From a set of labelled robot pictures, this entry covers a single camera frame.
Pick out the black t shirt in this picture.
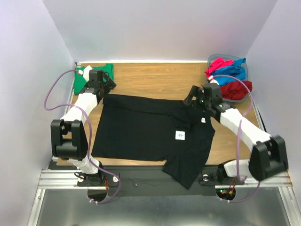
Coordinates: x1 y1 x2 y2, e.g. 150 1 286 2
92 94 215 189

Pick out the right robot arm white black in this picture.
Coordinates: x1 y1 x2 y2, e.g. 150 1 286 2
184 83 288 182

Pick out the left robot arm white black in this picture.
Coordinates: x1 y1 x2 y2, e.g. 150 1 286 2
44 69 116 177

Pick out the folded green t shirt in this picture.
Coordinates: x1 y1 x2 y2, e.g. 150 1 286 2
73 64 116 95

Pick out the red t shirt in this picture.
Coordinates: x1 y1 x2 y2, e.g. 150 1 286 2
221 81 248 100

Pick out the grey plastic bin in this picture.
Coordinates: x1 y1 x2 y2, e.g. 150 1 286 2
205 54 253 102

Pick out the pink t shirt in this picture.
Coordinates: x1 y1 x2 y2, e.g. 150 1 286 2
205 57 235 78

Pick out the blue t shirt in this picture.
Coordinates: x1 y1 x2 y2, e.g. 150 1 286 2
212 58 247 86

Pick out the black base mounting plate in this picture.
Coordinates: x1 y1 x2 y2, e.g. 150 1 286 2
77 165 245 197

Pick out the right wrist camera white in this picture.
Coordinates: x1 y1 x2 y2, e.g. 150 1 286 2
207 76 219 85

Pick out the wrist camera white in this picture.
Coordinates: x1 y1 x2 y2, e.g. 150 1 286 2
207 76 219 85
78 65 93 81

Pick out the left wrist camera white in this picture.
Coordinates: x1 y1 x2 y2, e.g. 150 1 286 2
78 65 93 81

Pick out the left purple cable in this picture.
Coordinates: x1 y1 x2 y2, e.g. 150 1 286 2
44 69 122 205

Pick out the aluminium frame rail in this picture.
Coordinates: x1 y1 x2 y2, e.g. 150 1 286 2
37 62 82 189

